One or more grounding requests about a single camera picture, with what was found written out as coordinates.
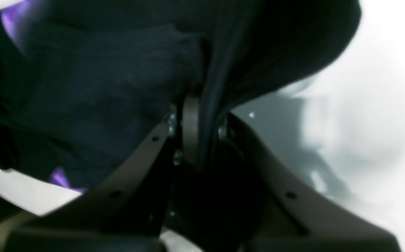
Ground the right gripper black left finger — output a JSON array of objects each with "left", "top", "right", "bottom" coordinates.
[{"left": 6, "top": 105, "right": 178, "bottom": 245}]

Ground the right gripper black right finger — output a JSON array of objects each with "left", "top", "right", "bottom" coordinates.
[{"left": 226, "top": 114, "right": 401, "bottom": 252}]

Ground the black T-shirt with print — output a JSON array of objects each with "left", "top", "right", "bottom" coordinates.
[{"left": 0, "top": 0, "right": 361, "bottom": 188}]

